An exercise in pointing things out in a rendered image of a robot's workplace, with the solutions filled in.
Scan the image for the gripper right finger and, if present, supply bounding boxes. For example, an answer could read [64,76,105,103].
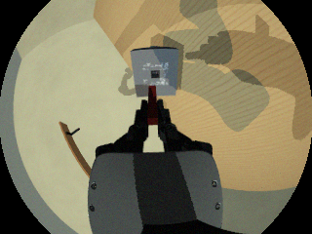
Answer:
[157,99,213,155]

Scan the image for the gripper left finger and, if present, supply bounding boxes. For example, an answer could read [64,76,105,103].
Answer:
[96,99,148,157]

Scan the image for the dark red rectangular peg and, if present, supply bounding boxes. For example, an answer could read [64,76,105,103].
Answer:
[147,86,158,125]

